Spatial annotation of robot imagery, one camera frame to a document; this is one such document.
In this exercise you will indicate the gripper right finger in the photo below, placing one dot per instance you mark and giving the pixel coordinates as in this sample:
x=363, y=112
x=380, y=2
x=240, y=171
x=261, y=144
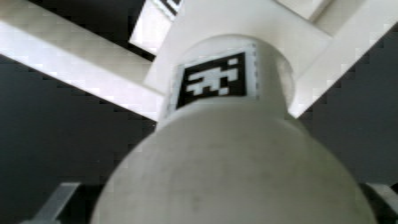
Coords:
x=382, y=197

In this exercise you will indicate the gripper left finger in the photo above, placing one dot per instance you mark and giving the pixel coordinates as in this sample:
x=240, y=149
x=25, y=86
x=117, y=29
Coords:
x=48, y=213

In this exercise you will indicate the white lamp bulb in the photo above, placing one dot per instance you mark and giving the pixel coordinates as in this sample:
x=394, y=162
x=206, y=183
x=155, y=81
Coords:
x=229, y=168

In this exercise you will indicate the white lamp base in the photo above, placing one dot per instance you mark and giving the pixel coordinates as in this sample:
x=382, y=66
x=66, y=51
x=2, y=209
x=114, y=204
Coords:
x=320, y=30

